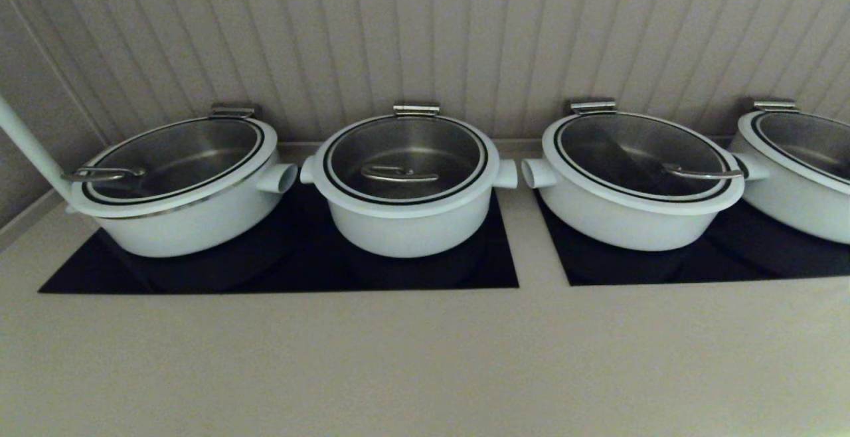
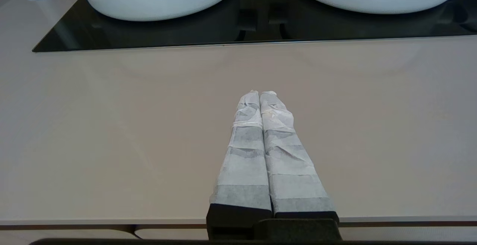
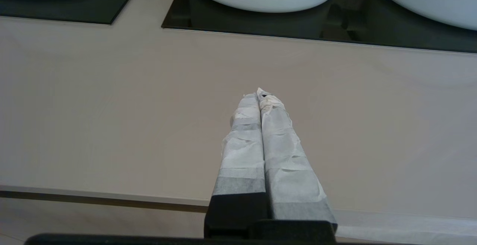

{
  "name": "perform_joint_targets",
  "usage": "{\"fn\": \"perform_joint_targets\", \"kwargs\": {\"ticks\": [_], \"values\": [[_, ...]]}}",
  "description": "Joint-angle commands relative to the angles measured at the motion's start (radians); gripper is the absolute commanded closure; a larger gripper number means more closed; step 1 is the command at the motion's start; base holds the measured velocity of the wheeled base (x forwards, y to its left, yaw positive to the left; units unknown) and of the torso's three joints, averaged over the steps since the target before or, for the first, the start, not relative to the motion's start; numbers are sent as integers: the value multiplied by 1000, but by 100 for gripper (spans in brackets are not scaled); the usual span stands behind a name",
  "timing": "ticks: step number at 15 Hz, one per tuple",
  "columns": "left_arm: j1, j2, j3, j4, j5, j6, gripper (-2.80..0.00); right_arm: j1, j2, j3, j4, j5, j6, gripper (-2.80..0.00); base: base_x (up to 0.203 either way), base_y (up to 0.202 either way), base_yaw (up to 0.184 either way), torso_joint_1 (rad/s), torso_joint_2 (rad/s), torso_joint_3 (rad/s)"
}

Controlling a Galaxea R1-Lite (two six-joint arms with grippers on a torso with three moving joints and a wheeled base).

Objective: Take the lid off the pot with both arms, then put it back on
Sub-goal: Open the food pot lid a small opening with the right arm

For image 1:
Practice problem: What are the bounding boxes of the white round pole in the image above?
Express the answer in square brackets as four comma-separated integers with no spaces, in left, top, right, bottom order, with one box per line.
[0,95,74,202]

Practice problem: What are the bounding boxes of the black glass induction cooktop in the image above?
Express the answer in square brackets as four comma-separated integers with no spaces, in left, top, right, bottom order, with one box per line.
[535,191,850,286]
[38,181,520,294]

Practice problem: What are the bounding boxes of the white steel-lined pot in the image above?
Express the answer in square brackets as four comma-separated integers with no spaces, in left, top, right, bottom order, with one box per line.
[729,100,850,245]
[521,100,746,253]
[300,104,519,258]
[65,104,298,258]

